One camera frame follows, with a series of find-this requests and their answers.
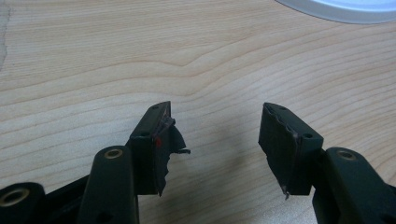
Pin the white round plate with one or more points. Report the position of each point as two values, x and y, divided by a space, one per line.
342 11

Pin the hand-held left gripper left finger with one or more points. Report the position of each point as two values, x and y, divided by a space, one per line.
146 161

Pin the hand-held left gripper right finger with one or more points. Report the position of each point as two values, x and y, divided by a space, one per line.
299 161

